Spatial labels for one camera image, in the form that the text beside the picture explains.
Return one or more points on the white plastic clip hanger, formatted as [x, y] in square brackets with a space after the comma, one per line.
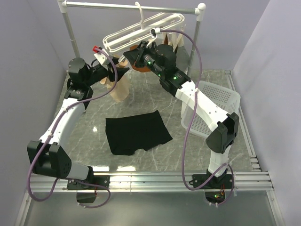
[134, 34]

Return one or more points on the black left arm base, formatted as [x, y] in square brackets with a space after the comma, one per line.
[87, 186]

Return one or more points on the aluminium right side rail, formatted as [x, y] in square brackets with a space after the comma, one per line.
[243, 125]

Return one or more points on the black underwear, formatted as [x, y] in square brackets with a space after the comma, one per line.
[127, 134]

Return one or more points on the aluminium front rail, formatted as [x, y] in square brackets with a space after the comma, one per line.
[153, 182]

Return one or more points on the aluminium rail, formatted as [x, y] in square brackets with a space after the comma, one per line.
[243, 125]
[153, 182]

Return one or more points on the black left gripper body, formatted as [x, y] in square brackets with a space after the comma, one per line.
[97, 74]

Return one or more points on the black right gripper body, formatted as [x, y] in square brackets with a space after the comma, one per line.
[149, 59]

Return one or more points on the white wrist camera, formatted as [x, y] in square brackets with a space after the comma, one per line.
[156, 34]
[101, 56]

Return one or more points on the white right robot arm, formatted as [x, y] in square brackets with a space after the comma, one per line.
[222, 137]

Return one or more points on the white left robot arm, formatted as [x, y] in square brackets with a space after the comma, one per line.
[47, 155]

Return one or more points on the white metal clothes rack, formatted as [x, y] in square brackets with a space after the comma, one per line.
[63, 8]

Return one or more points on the orange hanging underwear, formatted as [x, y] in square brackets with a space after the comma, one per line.
[142, 69]

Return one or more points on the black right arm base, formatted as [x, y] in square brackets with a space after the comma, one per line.
[218, 189]

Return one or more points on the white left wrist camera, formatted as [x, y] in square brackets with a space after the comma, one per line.
[101, 56]

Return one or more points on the beige hanging underwear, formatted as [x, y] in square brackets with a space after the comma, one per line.
[121, 90]

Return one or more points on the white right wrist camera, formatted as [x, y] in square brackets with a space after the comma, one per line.
[156, 34]

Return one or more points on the white plastic laundry basket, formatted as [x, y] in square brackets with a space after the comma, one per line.
[206, 105]

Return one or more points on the cream grey hanging underwear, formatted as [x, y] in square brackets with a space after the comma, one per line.
[175, 40]

